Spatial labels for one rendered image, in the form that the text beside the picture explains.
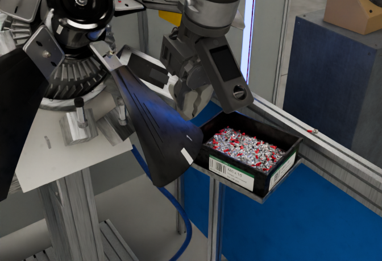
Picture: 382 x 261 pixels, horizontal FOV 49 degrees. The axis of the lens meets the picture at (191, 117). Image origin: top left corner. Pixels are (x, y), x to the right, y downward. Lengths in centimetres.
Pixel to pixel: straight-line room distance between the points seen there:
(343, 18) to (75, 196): 89
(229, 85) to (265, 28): 163
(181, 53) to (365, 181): 53
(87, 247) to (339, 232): 69
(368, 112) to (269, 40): 107
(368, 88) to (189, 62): 71
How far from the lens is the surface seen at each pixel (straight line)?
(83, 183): 114
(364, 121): 132
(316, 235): 120
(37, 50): 77
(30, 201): 193
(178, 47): 65
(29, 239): 203
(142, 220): 198
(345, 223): 111
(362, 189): 99
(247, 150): 99
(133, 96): 76
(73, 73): 89
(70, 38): 77
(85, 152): 98
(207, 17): 58
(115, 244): 180
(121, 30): 171
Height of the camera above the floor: 145
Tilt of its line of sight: 33 degrees down
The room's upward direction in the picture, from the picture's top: straight up
